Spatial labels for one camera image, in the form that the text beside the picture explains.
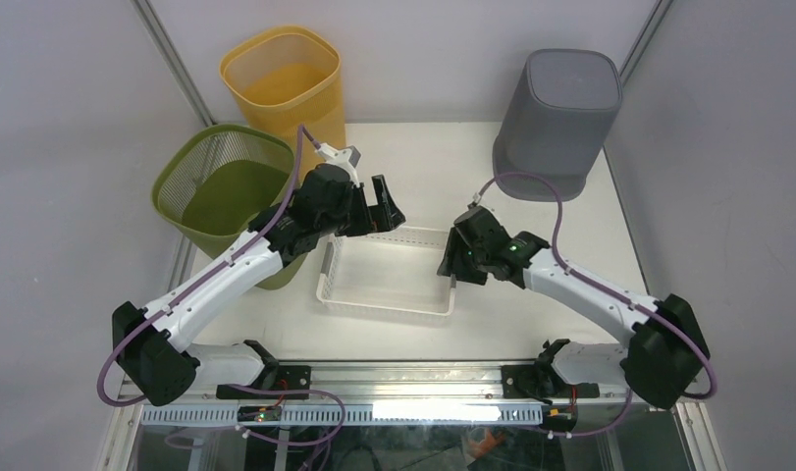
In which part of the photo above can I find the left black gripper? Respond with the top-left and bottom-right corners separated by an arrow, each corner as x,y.
318,176 -> 404,237

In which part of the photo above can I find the white perforated plastic basket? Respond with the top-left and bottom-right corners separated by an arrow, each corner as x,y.
316,226 -> 456,325

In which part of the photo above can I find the grey mesh waste bin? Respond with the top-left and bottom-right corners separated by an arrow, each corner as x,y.
492,49 -> 622,201

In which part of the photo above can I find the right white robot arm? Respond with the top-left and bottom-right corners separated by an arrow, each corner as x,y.
438,205 -> 710,409

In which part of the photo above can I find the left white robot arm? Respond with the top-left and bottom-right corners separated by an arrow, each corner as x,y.
111,164 -> 405,406

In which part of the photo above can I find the yellow mesh waste bin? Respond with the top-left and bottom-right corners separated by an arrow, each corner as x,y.
219,26 -> 346,149

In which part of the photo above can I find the green mesh waste bin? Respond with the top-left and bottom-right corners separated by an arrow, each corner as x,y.
150,124 -> 315,259

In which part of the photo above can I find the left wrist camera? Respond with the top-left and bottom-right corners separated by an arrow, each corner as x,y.
316,143 -> 361,187

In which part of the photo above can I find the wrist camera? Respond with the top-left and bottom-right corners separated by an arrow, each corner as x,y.
316,143 -> 361,187
468,191 -> 495,212

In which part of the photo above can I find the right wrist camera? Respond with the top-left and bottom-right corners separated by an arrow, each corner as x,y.
468,191 -> 495,212

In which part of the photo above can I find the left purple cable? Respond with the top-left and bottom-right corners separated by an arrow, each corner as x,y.
96,125 -> 346,448

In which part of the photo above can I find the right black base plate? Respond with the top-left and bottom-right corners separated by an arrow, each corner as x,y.
501,364 -> 601,404

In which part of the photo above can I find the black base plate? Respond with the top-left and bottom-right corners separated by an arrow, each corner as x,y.
501,364 -> 601,404
215,365 -> 312,400

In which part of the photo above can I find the white slotted cable duct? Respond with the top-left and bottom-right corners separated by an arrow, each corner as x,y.
140,400 -> 543,427

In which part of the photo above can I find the aluminium mounting rail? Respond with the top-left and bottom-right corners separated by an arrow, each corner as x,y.
117,360 -> 703,405

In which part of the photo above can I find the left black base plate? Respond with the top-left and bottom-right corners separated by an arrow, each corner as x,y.
215,365 -> 312,400

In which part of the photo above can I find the right aluminium corner post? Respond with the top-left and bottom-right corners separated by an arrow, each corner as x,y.
619,0 -> 674,85

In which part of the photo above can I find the aluminium corner post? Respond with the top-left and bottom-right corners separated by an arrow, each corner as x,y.
131,0 -> 216,127
619,0 -> 674,85

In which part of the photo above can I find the left aluminium corner post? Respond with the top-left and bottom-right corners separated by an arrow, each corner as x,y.
131,0 -> 216,127

